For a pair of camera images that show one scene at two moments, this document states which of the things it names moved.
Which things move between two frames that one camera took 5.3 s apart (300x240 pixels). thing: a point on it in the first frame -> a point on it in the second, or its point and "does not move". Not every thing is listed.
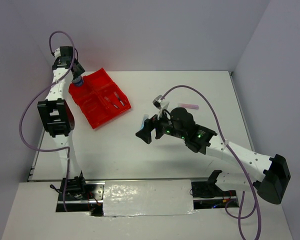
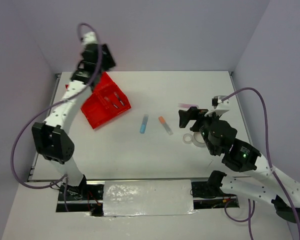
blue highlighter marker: [146, 116] does not move
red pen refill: [110, 102] does not move
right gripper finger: [145, 133] -> [185, 116]
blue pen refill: [120, 100] does not move
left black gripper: [80, 69] -> [110, 62]
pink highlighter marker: [188, 106] does not move
